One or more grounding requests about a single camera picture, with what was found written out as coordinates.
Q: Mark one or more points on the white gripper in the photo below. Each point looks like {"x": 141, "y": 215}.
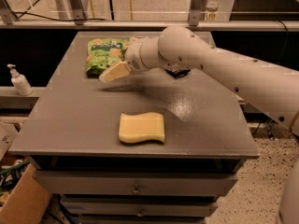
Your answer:
{"x": 135, "y": 56}

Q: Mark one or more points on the green rice chip bag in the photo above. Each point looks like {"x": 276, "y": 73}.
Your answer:
{"x": 103, "y": 52}

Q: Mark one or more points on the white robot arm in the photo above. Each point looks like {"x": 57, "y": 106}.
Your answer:
{"x": 271, "y": 88}

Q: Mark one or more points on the black snack bar wrapper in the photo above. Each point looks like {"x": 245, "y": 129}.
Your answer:
{"x": 177, "y": 73}

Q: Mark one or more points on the yellow sponge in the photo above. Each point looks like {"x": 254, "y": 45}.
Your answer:
{"x": 142, "y": 127}

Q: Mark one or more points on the grey drawer cabinet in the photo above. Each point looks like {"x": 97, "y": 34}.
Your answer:
{"x": 72, "y": 140}

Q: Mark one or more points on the white pump soap bottle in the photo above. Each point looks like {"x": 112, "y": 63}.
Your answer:
{"x": 19, "y": 81}

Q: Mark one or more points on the metal drawer knob upper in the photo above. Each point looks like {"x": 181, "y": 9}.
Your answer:
{"x": 136, "y": 190}

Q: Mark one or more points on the metal drawer knob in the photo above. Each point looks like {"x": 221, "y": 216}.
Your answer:
{"x": 136, "y": 190}
{"x": 140, "y": 213}

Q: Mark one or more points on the metal drawer knob lower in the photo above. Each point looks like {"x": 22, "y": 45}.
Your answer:
{"x": 140, "y": 213}

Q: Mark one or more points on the cardboard box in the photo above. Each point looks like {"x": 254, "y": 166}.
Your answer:
{"x": 27, "y": 202}

